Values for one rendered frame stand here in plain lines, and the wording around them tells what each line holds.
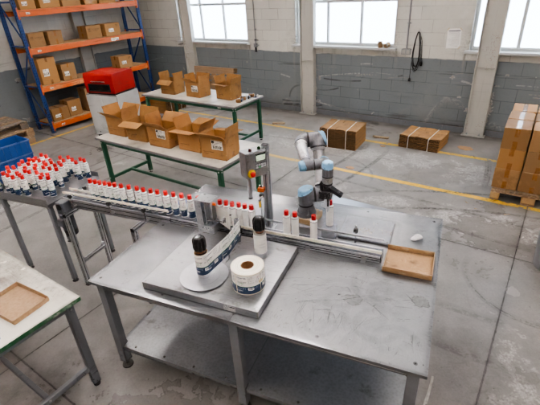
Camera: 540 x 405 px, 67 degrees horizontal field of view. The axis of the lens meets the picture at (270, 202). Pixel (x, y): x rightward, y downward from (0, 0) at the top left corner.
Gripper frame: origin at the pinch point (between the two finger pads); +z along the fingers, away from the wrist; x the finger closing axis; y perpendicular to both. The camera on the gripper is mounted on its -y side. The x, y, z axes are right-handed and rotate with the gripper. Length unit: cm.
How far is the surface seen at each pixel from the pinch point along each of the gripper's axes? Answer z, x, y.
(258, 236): 1, 47, 34
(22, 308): 26, 131, 158
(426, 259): 23, 8, -67
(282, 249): 18.5, 32.7, 23.8
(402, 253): 23, 6, -52
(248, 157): -38, 14, 53
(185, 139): 16, -133, 210
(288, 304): 23, 77, 3
